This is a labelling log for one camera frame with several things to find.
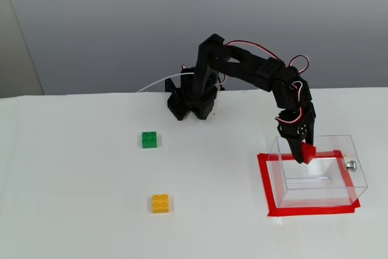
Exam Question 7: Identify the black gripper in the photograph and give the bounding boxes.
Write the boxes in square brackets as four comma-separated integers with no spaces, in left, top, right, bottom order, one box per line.
[275,101,318,165]

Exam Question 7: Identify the red lego brick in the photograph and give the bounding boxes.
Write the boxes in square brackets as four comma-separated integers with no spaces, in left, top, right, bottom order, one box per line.
[301,143,317,164]

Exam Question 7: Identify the transparent plastic box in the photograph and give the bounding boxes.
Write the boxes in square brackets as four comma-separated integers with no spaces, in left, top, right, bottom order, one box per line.
[266,133,369,209]

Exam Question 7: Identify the green lego brick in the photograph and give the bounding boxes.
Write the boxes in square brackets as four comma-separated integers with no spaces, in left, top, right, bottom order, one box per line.
[141,131,158,149]

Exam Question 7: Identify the yellow lego brick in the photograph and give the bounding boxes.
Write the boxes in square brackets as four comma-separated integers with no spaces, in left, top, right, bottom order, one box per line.
[151,193,170,214]

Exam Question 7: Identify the black table clamp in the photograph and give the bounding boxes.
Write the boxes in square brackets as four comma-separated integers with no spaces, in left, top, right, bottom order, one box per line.
[164,78,187,121]

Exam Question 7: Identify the red tape frame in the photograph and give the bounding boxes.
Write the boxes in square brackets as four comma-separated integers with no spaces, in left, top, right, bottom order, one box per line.
[257,149,362,218]

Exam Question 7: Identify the red white black servo wires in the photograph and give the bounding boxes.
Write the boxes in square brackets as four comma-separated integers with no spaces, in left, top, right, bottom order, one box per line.
[181,39,310,124]

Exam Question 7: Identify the white cable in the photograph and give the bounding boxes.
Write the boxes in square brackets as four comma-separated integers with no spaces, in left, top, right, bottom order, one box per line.
[136,72,196,93]

